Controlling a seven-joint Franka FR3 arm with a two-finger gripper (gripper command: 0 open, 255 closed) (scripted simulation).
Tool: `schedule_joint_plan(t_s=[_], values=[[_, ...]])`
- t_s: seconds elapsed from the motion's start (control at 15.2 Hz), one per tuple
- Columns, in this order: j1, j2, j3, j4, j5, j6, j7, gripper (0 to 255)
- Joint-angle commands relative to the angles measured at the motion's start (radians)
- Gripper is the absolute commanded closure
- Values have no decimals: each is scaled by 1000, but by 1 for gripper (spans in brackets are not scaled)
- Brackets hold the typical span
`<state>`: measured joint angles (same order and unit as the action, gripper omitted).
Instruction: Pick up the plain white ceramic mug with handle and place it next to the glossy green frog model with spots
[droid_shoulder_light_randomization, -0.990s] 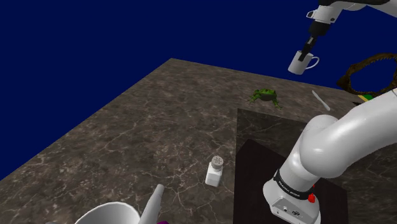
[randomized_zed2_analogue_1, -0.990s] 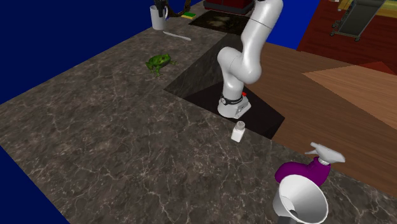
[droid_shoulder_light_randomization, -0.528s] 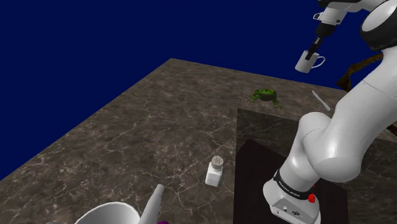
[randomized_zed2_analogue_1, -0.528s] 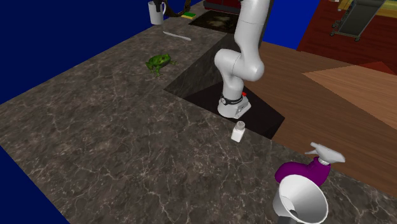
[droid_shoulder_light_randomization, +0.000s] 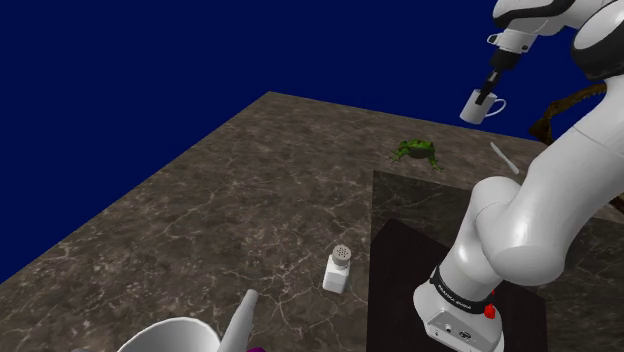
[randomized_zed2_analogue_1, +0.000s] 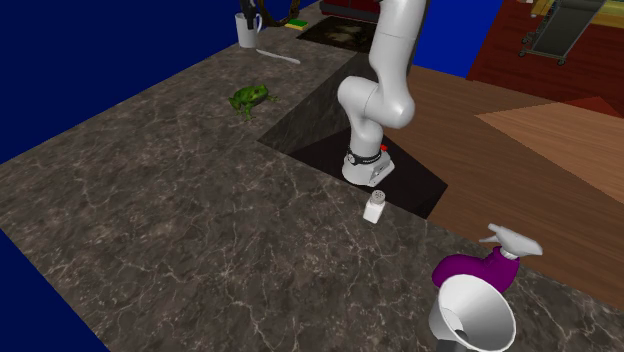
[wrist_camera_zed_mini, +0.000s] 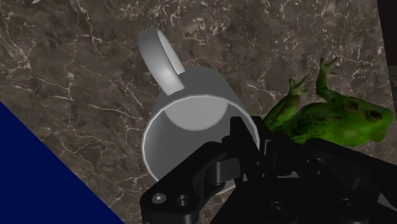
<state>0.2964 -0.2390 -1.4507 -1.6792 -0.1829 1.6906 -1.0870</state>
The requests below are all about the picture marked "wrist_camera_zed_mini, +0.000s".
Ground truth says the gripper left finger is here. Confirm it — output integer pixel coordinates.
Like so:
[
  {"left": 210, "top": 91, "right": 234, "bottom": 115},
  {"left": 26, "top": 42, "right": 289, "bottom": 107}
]
[{"left": 140, "top": 116, "right": 265, "bottom": 224}]

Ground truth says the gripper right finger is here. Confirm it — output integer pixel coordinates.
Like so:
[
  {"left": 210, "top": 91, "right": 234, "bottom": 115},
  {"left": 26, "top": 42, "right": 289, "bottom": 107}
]
[{"left": 251, "top": 116, "right": 397, "bottom": 212}]

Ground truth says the grey mug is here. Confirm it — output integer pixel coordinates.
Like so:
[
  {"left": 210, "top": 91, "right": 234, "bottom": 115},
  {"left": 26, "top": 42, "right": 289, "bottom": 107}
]
[{"left": 137, "top": 28, "right": 261, "bottom": 195}]

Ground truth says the green frog toy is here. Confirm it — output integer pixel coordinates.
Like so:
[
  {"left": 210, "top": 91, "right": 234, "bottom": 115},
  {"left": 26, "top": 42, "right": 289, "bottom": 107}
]
[{"left": 263, "top": 57, "right": 394, "bottom": 147}]

